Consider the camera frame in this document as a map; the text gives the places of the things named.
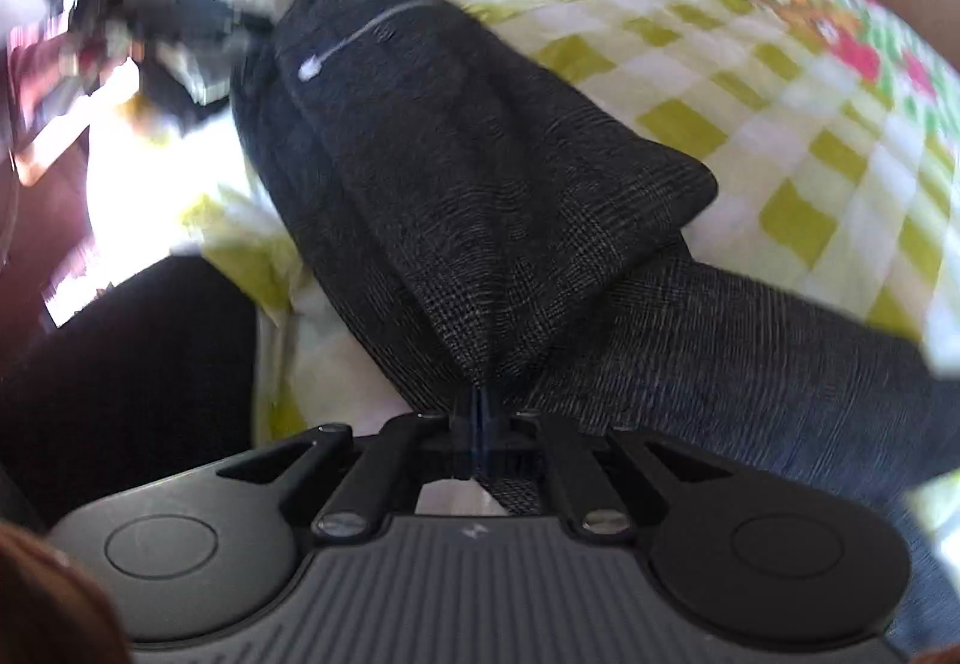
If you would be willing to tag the dark grey checked pants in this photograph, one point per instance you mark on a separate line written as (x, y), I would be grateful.
(477, 222)

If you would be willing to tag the yellow checked bed quilt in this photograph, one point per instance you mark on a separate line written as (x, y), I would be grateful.
(831, 127)

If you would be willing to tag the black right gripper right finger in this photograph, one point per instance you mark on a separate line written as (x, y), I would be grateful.
(544, 454)

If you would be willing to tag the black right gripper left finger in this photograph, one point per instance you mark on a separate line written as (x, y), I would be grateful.
(413, 463)

